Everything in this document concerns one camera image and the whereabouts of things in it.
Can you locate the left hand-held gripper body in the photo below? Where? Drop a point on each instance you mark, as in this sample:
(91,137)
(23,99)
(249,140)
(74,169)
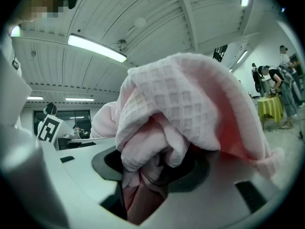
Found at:
(48,130)

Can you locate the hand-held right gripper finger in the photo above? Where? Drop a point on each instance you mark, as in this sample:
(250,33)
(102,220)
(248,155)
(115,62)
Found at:
(114,201)

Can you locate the pink cloth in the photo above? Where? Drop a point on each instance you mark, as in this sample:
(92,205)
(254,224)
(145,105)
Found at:
(178,99)

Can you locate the dark glass window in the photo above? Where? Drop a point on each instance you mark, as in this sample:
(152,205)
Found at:
(69,118)

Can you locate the person's white shirt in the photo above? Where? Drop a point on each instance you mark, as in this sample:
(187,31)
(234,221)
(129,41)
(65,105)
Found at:
(12,92)

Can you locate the person's head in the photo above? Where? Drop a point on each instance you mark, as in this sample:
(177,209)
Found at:
(45,1)

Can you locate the round white ceiling fixture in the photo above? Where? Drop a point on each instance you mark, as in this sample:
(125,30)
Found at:
(140,22)

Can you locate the round table yellow-green cloth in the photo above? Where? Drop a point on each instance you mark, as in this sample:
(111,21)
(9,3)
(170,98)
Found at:
(270,108)

